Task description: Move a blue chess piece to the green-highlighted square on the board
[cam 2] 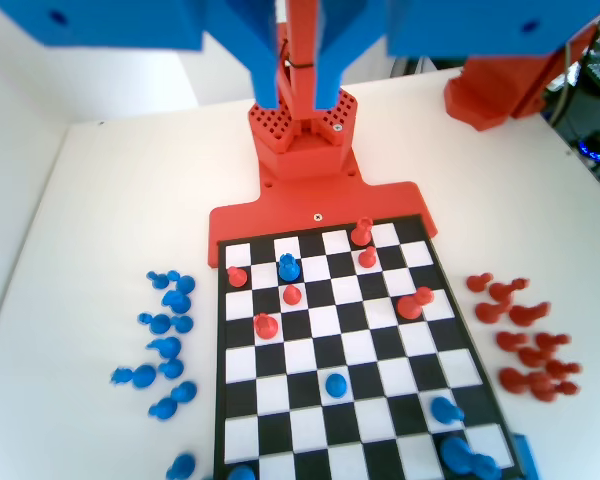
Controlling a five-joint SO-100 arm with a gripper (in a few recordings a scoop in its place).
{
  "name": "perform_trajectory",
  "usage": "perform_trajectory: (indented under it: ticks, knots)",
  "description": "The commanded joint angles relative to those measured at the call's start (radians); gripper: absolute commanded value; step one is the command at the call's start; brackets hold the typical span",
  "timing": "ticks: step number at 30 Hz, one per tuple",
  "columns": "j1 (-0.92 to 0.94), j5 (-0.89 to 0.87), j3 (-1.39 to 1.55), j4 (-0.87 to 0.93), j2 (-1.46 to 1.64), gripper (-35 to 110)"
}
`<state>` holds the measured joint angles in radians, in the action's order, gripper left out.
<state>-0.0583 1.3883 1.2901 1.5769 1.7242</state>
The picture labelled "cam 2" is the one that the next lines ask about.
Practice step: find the black and white chessboard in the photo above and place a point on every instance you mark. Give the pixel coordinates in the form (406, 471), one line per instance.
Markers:
(365, 350)

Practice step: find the blue plastic chess queen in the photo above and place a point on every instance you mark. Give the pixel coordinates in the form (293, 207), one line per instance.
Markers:
(144, 376)

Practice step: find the red robot arm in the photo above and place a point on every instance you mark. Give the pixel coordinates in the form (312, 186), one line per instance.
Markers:
(305, 160)

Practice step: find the blue bishop chess piece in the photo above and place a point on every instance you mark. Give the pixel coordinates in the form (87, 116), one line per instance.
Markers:
(161, 326)
(156, 280)

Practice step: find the blue base plate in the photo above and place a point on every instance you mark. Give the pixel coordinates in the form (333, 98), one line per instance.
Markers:
(524, 460)

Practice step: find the blue-lit black device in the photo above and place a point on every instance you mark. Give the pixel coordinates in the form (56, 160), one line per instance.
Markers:
(594, 147)

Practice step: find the red printed arm base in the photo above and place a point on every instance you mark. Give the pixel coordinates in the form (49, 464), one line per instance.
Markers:
(500, 90)

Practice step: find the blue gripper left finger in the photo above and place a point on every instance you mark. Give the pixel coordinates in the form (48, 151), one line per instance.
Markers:
(130, 25)

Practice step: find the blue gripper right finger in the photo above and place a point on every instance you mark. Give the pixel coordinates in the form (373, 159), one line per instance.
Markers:
(455, 25)

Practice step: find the red queen chess piece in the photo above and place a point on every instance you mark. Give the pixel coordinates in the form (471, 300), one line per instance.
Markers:
(512, 381)

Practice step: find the red base plate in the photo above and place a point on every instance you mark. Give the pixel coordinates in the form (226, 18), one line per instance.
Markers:
(280, 210)

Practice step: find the blue rook chess piece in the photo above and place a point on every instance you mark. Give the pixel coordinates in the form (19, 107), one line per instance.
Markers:
(288, 270)
(240, 472)

